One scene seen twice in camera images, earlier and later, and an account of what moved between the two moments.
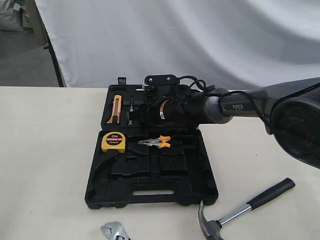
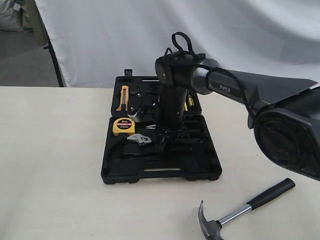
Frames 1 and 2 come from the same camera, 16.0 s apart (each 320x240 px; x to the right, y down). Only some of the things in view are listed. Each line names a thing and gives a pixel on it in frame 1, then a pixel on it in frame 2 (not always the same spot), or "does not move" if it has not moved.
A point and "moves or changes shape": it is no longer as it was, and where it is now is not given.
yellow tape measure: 113,140 -> 123,125
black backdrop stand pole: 50,47 does not move
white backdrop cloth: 227,44 does not move
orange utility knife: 115,118 -> 124,98
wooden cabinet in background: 32,22 does not move
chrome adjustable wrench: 115,230 -> 140,139
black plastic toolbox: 131,165 moves or changes shape
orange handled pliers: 160,142 -> 151,127
